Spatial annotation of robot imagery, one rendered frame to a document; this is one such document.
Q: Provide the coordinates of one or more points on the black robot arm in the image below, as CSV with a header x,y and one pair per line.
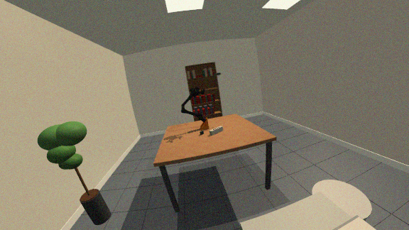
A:
x,y
189,112

